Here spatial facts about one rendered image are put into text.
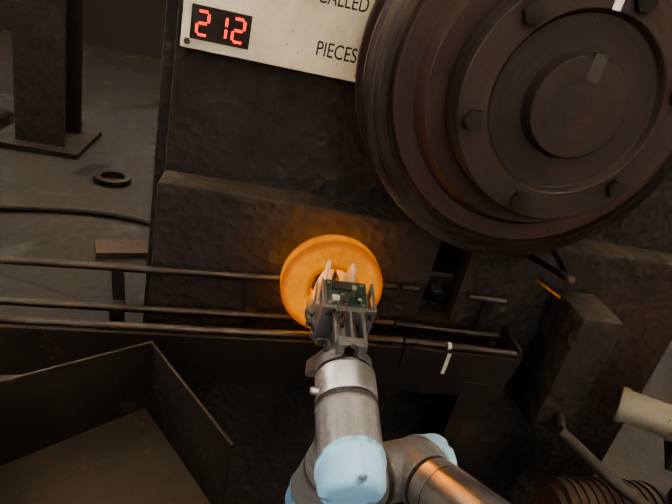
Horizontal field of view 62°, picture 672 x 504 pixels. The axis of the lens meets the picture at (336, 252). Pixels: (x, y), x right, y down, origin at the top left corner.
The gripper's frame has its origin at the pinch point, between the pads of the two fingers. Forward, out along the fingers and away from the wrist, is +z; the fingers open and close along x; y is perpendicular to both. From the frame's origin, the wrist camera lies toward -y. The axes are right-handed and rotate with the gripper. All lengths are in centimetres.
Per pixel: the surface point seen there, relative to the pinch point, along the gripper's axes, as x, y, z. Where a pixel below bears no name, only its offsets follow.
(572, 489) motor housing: -44, -22, -21
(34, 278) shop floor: 86, -104, 88
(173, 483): 18.8, -10.8, -28.8
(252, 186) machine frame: 13.9, 5.7, 11.5
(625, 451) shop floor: -122, -92, 29
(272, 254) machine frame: 9.3, -2.1, 4.9
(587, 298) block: -44.4, -0.3, 2.0
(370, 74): 1.8, 30.5, 3.5
